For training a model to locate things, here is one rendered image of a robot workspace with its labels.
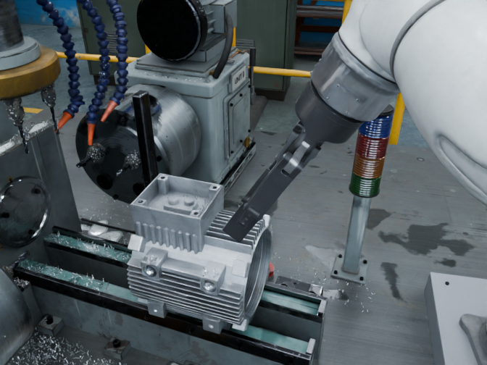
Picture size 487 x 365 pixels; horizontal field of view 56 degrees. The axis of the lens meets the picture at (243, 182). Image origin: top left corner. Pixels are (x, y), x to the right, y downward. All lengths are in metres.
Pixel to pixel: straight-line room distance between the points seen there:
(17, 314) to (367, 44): 0.58
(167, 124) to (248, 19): 2.90
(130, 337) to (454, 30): 0.79
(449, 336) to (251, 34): 3.25
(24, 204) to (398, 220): 0.93
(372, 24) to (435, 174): 1.16
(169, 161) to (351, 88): 0.62
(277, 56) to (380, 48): 3.50
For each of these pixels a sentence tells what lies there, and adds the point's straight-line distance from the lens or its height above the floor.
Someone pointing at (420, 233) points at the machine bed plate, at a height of 0.80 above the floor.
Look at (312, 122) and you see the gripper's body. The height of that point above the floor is 1.35.
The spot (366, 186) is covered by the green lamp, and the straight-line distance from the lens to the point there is 0.96.
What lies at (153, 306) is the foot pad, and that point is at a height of 0.98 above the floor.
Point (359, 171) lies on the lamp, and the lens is 0.95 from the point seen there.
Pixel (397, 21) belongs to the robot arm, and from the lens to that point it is 0.41.
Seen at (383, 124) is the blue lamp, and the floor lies 1.20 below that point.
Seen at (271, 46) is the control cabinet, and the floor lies 0.48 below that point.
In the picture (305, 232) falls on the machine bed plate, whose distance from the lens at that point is 1.22.
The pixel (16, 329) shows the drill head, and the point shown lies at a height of 1.03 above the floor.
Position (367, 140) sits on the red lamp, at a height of 1.16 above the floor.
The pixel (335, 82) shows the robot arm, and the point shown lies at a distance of 0.47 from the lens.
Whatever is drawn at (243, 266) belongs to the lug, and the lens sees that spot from 0.70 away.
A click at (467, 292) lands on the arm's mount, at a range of 1.08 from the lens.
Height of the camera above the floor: 1.56
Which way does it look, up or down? 33 degrees down
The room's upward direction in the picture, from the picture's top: straight up
